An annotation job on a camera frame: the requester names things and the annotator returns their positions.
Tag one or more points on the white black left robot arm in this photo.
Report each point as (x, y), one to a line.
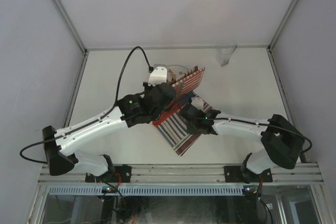
(62, 146)

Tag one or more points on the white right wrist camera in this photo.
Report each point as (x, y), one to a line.
(197, 102)

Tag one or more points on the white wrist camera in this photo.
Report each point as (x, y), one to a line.
(158, 74)
(197, 102)

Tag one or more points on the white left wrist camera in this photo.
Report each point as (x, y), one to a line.
(158, 74)

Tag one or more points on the white watermelon pattern plate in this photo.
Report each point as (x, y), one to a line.
(175, 71)

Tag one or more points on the clear drinking glass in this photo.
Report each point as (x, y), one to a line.
(224, 54)

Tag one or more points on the striped patchwork placemat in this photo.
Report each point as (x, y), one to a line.
(171, 125)

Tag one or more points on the aluminium front rail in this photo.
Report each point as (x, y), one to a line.
(206, 174)

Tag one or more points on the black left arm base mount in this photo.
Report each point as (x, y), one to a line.
(122, 174)

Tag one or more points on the grey slotted cable duct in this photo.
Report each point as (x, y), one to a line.
(148, 190)

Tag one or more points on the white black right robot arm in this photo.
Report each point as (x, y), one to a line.
(282, 142)

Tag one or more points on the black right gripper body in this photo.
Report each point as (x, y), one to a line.
(191, 128)

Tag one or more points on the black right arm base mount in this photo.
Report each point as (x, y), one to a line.
(233, 174)

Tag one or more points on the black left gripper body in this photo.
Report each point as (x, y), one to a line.
(156, 117)

